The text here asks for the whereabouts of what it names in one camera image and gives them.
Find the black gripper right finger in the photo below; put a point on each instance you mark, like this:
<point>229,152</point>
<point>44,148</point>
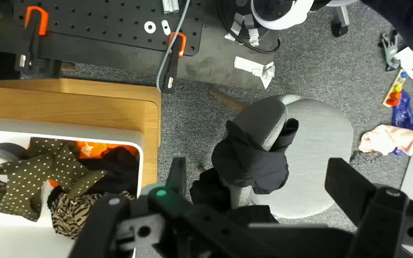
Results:
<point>383,215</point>

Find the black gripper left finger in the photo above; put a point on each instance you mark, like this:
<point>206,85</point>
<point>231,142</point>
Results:
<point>116,227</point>

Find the black clothing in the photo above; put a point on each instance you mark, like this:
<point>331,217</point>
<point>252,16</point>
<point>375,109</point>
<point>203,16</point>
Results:
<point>249,159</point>

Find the white plastic bin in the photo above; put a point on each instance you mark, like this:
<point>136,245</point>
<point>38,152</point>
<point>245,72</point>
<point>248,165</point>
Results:
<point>20,238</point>

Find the leopard print cloth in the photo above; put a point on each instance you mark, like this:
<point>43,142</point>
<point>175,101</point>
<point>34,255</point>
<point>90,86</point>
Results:
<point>69,214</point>

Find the pink cloth on floor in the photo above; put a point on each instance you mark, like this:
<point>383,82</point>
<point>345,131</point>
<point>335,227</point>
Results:
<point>385,139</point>

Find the orange cloth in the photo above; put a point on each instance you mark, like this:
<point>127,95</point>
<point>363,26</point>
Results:
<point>96,151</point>

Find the olive polka dot cloth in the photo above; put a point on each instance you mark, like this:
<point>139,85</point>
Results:
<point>47,159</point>

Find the blue plastic bag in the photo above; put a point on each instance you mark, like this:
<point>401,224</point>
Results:
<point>401,115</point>

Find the white crumpled paper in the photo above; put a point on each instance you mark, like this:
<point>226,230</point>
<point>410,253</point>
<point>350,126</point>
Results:
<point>264,72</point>

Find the orange black clamp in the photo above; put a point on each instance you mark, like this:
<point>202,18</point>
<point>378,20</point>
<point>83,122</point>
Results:
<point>175,53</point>
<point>34,28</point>

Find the black perforated breadboard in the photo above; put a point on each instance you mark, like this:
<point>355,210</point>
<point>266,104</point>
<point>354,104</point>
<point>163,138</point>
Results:
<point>91,23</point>

